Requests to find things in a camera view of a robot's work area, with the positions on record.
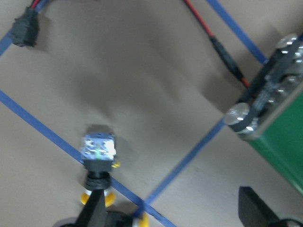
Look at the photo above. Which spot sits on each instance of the green conveyor belt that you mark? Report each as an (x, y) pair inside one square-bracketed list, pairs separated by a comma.
[(269, 115)]

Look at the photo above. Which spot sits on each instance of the black inline connector plug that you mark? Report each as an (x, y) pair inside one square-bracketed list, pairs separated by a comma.
[(25, 29)]

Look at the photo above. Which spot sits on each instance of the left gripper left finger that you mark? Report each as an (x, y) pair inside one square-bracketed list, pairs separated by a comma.
[(94, 212)]

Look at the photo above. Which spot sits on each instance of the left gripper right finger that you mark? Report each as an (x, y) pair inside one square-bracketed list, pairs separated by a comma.
[(253, 211)]

